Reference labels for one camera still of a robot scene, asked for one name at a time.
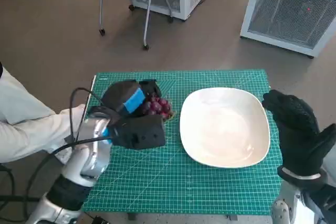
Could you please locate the red toy grape bunch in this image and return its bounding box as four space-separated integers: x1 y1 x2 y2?
141 92 176 123

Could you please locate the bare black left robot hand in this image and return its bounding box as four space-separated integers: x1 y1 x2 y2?
101 78 163 117

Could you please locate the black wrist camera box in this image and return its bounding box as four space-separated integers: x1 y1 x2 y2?
301 189 336 224
107 115 166 151

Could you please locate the person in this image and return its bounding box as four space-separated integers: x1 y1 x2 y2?
0 61 89 166

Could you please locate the green cutting mat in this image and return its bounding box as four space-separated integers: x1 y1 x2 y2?
83 69 282 216

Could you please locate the white square plate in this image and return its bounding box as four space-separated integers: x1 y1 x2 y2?
180 87 271 169

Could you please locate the looped thin black cable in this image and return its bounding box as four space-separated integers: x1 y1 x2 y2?
68 87 121 142

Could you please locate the large white mesh cabinet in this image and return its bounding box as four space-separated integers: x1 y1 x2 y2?
240 0 336 58

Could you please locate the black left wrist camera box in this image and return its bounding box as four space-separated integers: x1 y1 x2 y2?
107 115 166 151

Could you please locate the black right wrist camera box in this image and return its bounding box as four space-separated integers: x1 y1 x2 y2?
301 189 336 224

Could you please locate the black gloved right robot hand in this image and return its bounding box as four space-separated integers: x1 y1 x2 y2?
261 89 336 178

